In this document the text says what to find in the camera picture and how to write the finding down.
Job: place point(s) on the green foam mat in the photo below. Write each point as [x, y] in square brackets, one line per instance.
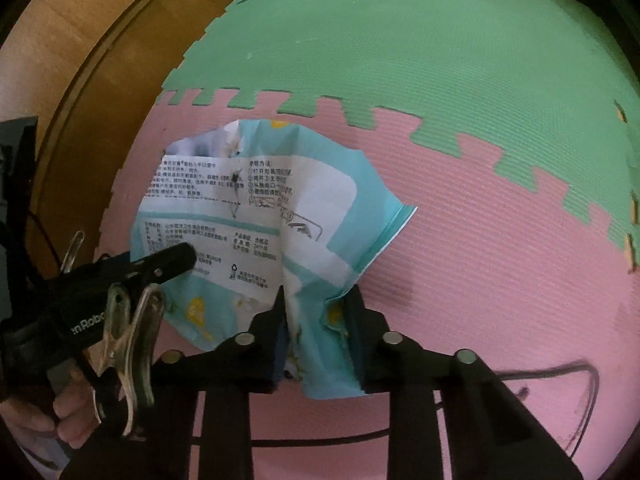
[400, 35]

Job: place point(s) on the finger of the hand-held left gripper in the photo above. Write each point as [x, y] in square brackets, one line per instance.
[165, 262]

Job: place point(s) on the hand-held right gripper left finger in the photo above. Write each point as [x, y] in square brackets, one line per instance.
[279, 360]

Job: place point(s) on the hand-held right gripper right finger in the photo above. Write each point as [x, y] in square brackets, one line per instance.
[361, 360]

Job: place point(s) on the wooden wardrobe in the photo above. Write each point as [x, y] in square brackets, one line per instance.
[100, 60]

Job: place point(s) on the metal spring clip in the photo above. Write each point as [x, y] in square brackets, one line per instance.
[125, 360]
[74, 252]

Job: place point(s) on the person's left hand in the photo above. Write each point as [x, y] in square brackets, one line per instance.
[75, 415]

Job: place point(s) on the teal wipes packet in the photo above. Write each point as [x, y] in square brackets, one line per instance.
[250, 210]

